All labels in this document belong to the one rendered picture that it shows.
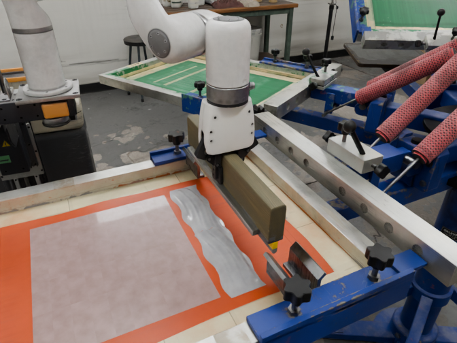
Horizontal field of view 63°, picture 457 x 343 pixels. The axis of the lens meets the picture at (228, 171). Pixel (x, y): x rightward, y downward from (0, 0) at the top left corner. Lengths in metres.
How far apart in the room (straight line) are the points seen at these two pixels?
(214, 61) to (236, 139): 0.15
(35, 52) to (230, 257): 0.71
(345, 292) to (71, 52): 4.12
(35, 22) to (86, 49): 3.43
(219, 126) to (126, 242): 0.32
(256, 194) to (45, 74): 0.69
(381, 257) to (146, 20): 0.53
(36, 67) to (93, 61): 3.45
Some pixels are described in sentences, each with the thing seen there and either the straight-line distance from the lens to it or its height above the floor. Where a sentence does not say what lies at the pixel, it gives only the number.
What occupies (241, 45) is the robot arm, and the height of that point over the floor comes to 1.35.
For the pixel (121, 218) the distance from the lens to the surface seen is 0.88.
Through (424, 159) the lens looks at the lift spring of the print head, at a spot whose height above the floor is 1.05.
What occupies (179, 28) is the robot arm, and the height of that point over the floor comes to 1.37.
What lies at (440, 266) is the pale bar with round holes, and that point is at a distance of 0.74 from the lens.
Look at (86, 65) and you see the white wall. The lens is 4.54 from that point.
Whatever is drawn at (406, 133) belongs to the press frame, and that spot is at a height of 1.05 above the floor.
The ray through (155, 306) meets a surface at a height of 0.96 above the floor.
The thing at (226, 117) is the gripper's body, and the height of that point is 1.22.
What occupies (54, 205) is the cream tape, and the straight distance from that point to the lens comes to 0.97.
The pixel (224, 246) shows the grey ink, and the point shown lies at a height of 0.96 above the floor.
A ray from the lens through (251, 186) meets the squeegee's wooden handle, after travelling 0.63.
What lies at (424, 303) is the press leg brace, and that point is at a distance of 1.66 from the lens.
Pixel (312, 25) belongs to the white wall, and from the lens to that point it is 5.59.
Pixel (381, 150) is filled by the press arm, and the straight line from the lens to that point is 1.01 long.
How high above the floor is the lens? 1.49
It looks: 32 degrees down
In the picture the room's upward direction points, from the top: straight up
